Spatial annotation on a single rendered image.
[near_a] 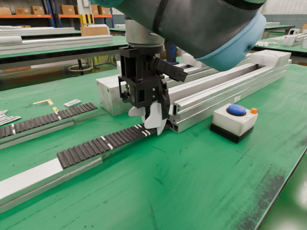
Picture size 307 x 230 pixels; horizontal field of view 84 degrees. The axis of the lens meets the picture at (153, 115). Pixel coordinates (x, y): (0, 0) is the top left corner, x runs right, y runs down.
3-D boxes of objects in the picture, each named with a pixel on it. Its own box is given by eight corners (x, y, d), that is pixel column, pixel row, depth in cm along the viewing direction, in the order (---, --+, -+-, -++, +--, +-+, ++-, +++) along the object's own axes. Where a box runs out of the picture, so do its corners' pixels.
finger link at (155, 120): (143, 141, 41) (136, 105, 38) (161, 132, 44) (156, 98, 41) (150, 146, 39) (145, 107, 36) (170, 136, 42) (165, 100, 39)
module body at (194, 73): (137, 108, 58) (136, 84, 54) (122, 98, 65) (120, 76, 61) (248, 68, 102) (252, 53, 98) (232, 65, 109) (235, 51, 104)
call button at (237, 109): (239, 119, 41) (240, 112, 40) (224, 113, 44) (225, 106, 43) (246, 114, 44) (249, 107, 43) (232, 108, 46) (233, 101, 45)
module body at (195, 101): (178, 134, 45) (181, 105, 41) (154, 118, 52) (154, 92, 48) (285, 76, 89) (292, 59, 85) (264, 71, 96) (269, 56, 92)
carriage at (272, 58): (272, 73, 73) (278, 57, 70) (247, 68, 81) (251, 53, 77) (285, 67, 82) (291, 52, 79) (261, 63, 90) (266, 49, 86)
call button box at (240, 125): (237, 144, 42) (244, 122, 39) (204, 127, 48) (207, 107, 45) (252, 132, 46) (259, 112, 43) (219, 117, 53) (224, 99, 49)
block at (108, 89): (117, 119, 52) (113, 90, 47) (100, 105, 60) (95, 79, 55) (141, 111, 57) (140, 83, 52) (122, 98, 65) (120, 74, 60)
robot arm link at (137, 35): (148, 19, 37) (176, 19, 31) (148, 42, 39) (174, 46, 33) (117, 19, 32) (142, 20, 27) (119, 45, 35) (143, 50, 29)
